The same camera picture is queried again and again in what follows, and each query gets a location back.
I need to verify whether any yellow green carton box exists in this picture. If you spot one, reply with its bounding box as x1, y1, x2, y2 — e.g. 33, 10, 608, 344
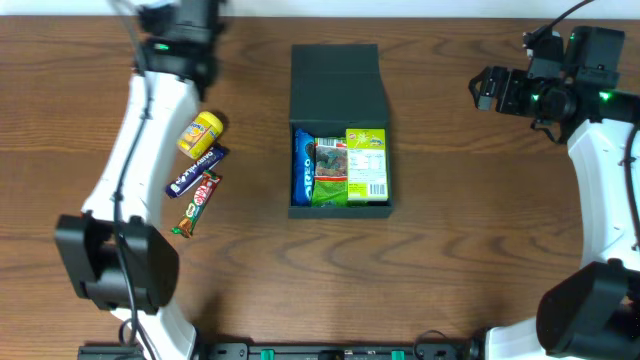
346, 128, 389, 202

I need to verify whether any dark green folding box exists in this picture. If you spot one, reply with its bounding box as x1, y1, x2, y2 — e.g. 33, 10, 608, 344
288, 44, 394, 219

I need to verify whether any green snack bag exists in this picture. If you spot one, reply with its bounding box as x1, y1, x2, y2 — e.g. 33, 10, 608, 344
311, 138, 348, 207

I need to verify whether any blue Oreo cookie pack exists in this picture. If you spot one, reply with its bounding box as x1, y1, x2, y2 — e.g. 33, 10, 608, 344
292, 129, 315, 206

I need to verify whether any purple Dairy Milk bar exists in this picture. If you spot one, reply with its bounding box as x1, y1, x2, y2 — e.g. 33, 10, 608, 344
165, 145, 229, 198

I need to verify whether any red KitKat bar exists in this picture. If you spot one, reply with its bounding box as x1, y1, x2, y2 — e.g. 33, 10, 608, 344
171, 170, 222, 238

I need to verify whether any yellow plastic jar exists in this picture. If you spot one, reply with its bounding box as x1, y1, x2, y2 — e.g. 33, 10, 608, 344
176, 111, 224, 160

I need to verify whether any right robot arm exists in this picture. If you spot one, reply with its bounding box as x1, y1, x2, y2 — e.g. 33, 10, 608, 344
465, 25, 639, 359

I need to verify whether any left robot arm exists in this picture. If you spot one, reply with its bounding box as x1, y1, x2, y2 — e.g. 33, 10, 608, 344
54, 0, 224, 359

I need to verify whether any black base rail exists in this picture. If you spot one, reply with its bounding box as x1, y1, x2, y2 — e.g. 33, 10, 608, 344
75, 340, 484, 360

